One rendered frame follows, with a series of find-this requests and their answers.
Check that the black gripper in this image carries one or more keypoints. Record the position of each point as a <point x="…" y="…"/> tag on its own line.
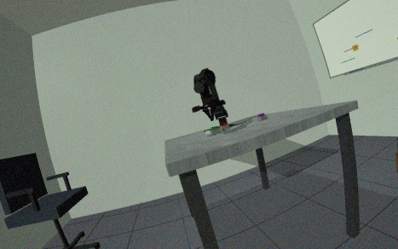
<point x="205" y="108"/>

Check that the green button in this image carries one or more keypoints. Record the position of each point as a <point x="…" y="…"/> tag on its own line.
<point x="215" y="130"/>

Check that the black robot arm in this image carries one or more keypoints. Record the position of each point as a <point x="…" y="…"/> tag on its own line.
<point x="201" y="83"/>

